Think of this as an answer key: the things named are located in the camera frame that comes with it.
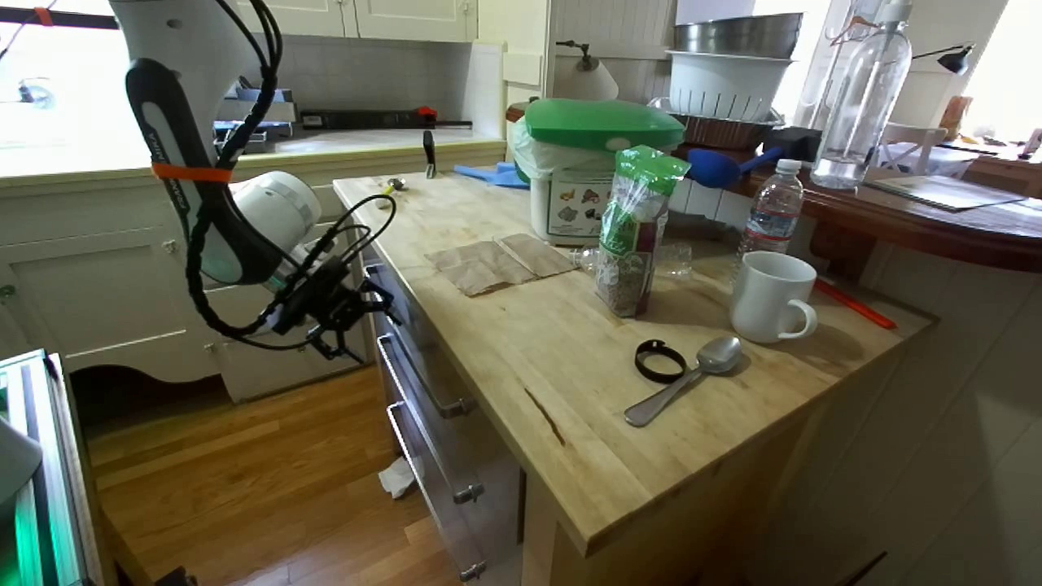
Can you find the large clear bottle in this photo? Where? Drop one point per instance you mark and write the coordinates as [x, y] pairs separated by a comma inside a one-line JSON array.
[[865, 98]]

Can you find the black tripod rod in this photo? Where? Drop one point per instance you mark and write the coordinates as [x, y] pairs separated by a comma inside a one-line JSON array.
[[86, 18]]

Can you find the flat paper tray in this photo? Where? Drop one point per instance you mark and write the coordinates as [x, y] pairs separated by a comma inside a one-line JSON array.
[[940, 193]]

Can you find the white base cabinets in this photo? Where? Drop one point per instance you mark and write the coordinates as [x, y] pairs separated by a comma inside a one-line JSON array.
[[98, 295]]

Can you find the brown paper napkin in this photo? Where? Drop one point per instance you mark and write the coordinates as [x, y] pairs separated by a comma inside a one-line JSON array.
[[540, 254]]

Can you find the beige cloth mat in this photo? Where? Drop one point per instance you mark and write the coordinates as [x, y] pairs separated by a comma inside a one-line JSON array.
[[477, 268]]

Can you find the white bin with green lid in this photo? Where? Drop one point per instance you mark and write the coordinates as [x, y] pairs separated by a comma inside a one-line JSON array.
[[589, 172]]

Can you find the blue round kitchen utensil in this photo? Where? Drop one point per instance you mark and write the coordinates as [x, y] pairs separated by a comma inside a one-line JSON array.
[[719, 167]]

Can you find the stainless steel drawer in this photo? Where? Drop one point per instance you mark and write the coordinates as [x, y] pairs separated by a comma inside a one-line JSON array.
[[426, 425], [438, 506], [429, 366]]

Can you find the crumpled white paper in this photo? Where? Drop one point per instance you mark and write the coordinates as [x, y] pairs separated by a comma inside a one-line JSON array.
[[395, 476]]

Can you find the small plastic water bottle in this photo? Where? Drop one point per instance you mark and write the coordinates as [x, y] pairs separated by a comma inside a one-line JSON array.
[[777, 214]]

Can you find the green food bag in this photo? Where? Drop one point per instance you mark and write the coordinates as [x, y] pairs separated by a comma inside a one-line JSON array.
[[635, 233]]

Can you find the white colander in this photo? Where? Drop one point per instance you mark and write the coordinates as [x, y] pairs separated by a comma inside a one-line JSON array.
[[726, 87]]

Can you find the metal spoon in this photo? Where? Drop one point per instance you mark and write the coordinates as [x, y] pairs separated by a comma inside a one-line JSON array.
[[719, 355]]

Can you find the stack of boxes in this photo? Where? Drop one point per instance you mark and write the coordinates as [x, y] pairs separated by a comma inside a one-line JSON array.
[[273, 116]]

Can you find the wooden kitchen island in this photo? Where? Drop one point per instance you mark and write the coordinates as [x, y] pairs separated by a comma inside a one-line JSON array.
[[565, 359]]

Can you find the black desk lamp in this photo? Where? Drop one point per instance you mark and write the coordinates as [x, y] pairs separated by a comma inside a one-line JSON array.
[[946, 56]]

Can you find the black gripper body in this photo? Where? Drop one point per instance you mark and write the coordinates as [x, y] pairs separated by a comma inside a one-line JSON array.
[[317, 297]]

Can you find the long black tool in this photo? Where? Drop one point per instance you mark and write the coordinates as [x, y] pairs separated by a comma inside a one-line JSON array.
[[359, 117]]

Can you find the blue checked cloth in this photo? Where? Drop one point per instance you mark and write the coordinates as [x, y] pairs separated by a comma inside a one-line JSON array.
[[492, 172]]

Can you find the white wall cabinets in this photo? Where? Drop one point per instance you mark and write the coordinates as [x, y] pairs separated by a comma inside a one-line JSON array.
[[368, 18]]

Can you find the brown wooden counter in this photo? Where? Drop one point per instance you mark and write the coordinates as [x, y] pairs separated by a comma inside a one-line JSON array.
[[955, 233]]

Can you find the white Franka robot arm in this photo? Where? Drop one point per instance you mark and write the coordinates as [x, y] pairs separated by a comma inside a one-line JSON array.
[[279, 214]]

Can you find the steel mixing bowl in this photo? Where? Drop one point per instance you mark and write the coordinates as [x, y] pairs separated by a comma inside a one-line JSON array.
[[737, 32]]

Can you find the white shade lamp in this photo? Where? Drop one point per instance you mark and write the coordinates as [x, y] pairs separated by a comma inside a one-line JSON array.
[[589, 79]]

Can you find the red pencil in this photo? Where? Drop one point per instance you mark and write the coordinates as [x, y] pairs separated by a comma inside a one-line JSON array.
[[859, 306]]

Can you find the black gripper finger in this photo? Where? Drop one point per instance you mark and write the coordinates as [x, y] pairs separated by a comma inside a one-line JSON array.
[[374, 300], [339, 341]]

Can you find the green lit robot stand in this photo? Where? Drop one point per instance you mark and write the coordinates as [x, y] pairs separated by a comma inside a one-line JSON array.
[[44, 476]]

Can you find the white mug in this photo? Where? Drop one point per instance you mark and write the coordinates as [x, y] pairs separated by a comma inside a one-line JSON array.
[[769, 295]]

